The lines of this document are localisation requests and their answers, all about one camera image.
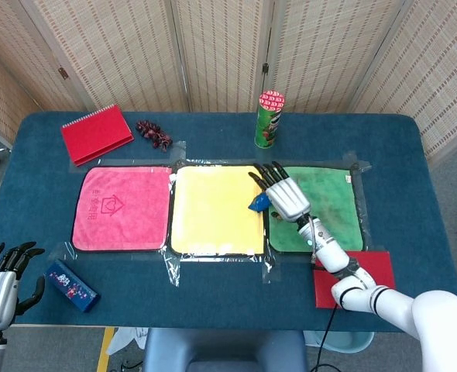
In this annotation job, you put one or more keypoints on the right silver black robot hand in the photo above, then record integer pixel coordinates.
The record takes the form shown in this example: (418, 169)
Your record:
(288, 199)

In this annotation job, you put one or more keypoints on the small blue cookie pack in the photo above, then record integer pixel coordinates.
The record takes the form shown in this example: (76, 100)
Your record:
(258, 203)

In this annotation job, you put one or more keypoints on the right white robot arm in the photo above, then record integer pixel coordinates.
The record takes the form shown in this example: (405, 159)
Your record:
(368, 294)

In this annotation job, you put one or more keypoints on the green cloth mat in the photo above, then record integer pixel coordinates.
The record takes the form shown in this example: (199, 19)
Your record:
(337, 201)

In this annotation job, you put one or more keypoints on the yellow cloth mat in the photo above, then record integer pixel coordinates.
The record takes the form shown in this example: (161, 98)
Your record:
(213, 209)

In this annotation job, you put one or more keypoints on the pink cloth mat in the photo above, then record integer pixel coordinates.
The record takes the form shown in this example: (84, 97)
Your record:
(124, 209)

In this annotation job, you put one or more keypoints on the clear tape strip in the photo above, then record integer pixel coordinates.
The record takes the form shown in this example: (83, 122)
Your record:
(268, 269)
(358, 160)
(172, 269)

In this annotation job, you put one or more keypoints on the dark blue printed box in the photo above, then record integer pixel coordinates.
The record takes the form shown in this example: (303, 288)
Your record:
(71, 286)

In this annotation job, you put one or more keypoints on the green chips can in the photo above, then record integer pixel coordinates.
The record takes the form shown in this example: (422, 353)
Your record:
(269, 124)

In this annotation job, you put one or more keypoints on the dark screen hinge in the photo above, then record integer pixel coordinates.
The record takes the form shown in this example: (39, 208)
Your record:
(265, 68)

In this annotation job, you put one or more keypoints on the white crumpled cloth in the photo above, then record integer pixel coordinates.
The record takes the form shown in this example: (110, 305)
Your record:
(129, 341)

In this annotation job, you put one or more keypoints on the dark red grape bunch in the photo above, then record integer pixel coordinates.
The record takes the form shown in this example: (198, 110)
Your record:
(153, 133)

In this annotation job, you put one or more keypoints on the blue grey chair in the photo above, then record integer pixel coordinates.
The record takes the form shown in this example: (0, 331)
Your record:
(224, 352)

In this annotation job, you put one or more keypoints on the red spiral notebook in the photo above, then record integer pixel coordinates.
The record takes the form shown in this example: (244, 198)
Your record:
(97, 133)

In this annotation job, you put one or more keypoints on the woven folding screen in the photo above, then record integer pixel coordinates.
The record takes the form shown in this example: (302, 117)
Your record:
(135, 50)

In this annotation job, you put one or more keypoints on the brass screen hinge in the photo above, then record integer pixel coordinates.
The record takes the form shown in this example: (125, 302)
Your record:
(62, 72)

